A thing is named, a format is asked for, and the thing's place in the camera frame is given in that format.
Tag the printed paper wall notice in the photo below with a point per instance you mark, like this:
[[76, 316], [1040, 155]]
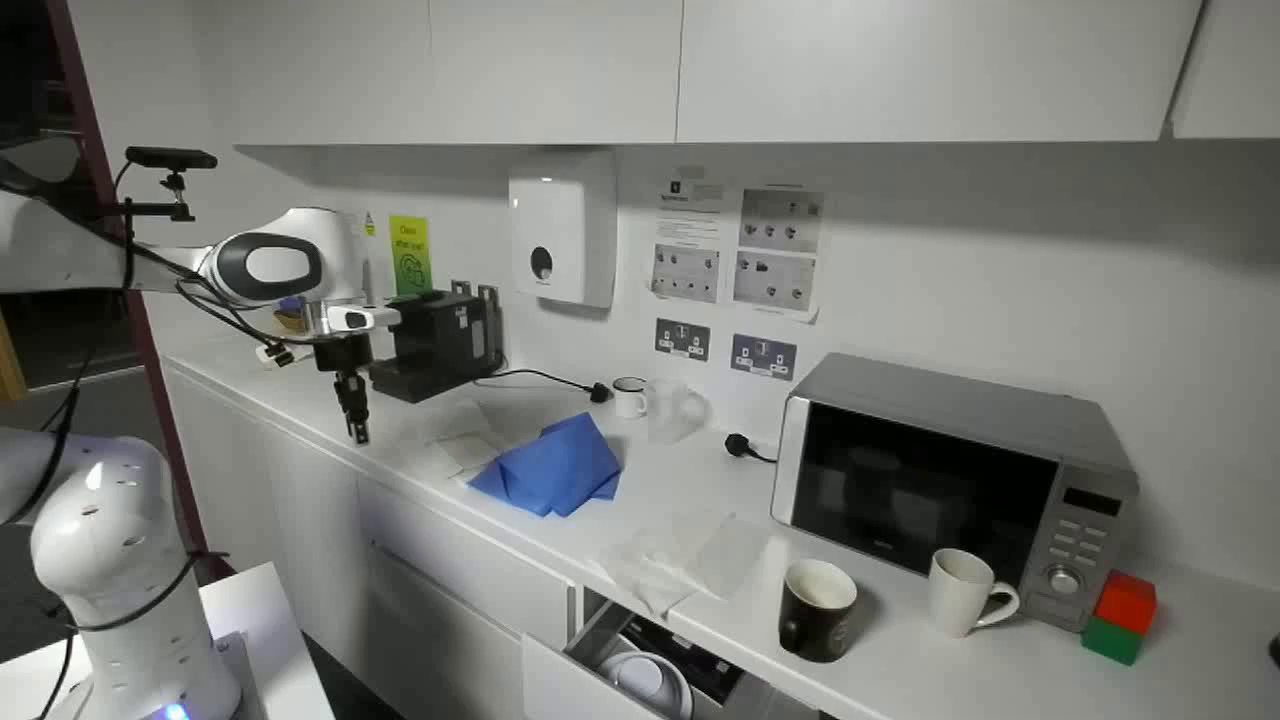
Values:
[[774, 282], [782, 216], [694, 203], [686, 275]]

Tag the black coffee machine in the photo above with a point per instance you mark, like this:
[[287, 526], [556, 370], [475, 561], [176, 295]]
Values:
[[432, 341]]

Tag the red and green object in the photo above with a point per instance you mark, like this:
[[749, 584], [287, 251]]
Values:
[[1129, 600]]

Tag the black mug with round logo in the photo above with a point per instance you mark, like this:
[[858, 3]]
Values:
[[818, 622]]

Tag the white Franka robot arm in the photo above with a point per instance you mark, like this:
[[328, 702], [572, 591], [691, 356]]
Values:
[[120, 534]]

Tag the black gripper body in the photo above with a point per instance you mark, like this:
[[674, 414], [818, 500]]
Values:
[[344, 355]]

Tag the white paper towel dispenser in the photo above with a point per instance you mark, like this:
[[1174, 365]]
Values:
[[561, 235]]

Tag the open dishwasher drawer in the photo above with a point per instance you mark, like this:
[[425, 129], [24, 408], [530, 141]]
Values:
[[664, 661]]

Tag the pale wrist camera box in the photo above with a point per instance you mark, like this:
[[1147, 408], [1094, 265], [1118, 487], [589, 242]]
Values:
[[362, 322]]

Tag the white bowl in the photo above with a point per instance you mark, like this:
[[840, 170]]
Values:
[[649, 683]]

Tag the dark red door frame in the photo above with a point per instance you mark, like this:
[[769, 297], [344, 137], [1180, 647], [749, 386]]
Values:
[[124, 334]]

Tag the yellow green wall notice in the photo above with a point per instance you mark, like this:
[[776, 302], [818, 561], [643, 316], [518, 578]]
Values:
[[409, 253]]

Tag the green block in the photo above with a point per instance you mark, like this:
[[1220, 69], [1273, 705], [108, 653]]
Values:
[[1110, 642]]

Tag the blue cloth towel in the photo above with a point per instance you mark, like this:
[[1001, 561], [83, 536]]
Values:
[[550, 466]]

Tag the black camera on stand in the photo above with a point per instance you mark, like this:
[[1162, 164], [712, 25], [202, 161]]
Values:
[[168, 158]]

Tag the clear glass jug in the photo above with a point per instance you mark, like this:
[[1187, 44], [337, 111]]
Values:
[[681, 408]]

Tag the white robot mounting table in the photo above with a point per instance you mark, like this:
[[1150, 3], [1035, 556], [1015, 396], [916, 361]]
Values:
[[273, 642]]

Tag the white wall cabinets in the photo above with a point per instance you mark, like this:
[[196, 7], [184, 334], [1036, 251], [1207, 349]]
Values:
[[802, 66]]

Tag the white mug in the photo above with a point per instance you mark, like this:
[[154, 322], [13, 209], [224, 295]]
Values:
[[960, 593]]

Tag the small pale cup dark rim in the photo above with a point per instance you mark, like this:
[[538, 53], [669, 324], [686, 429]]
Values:
[[629, 396]]

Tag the silver microwave oven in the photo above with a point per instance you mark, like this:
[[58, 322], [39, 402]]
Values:
[[934, 487]]

